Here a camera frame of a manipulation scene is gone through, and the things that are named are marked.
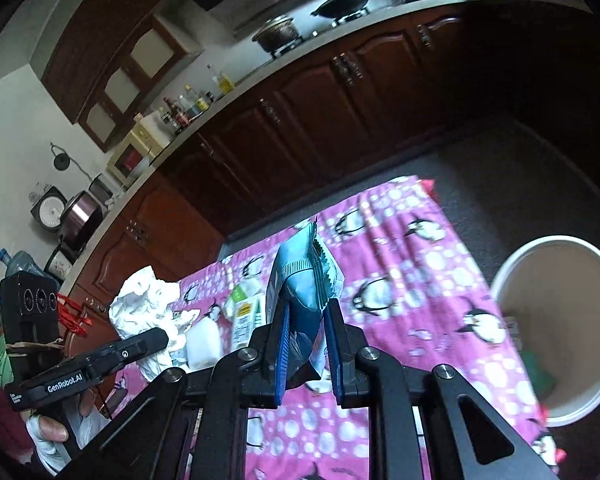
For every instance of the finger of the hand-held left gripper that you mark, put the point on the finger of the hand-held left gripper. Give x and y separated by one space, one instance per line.
135 347

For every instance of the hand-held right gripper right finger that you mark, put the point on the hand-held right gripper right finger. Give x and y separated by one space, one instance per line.
334 360

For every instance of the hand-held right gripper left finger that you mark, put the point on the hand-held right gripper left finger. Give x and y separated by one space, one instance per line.
281 360

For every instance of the blue snack packet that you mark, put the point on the blue snack packet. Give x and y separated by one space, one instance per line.
300 280

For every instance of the white round bucket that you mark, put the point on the white round bucket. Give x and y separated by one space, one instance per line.
555 305

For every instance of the person's left hand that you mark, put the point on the person's left hand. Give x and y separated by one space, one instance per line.
45 432

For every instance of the crumpled white paper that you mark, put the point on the crumpled white paper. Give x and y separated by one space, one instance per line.
140 305

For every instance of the red plastic bag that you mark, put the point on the red plastic bag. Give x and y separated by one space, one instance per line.
72 315

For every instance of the small white green carton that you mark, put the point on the small white green carton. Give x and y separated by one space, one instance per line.
245 317

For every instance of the blue water jug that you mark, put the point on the blue water jug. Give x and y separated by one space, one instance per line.
22 262

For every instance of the white plastic container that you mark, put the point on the white plastic container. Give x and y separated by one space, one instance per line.
203 345

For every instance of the pink penguin print blanket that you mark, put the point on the pink penguin print blanket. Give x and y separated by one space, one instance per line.
405 280

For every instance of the white kitchen scale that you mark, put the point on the white kitchen scale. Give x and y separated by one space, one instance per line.
47 210

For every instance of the silver rice cooker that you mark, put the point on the silver rice cooker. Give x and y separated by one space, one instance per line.
82 217

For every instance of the cream microwave oven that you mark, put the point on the cream microwave oven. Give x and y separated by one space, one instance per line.
135 155

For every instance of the white plastic jug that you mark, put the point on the white plastic jug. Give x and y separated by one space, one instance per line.
155 127

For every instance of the brown wooden base cabinets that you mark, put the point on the brown wooden base cabinets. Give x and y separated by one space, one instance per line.
305 125

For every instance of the dark sauce bottle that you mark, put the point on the dark sauce bottle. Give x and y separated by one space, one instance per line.
177 115

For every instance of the blue label bottle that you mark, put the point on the blue label bottle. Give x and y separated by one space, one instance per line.
199 102

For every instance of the grey kitchen countertop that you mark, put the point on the grey kitchen countertop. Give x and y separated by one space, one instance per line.
240 85

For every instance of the yellow oil bottle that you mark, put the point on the yellow oil bottle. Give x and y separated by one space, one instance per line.
224 82

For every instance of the brown clay pot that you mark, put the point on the brown clay pot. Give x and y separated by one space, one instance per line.
277 32

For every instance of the brown wooden wall cabinets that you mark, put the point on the brown wooden wall cabinets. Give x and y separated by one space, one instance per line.
120 35

